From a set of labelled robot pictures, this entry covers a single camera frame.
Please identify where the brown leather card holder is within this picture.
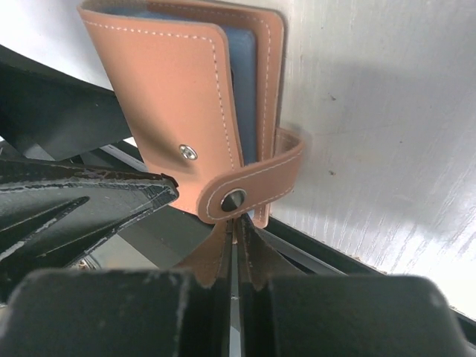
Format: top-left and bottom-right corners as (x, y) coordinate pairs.
(78, 1), (304, 228)

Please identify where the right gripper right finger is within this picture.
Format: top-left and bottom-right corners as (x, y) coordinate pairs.
(237, 216), (461, 356)

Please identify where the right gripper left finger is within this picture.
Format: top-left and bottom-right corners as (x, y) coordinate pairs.
(7, 222), (232, 356)

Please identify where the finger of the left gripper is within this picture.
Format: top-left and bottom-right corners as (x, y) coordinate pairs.
(1, 159), (179, 275)
(1, 47), (132, 160)

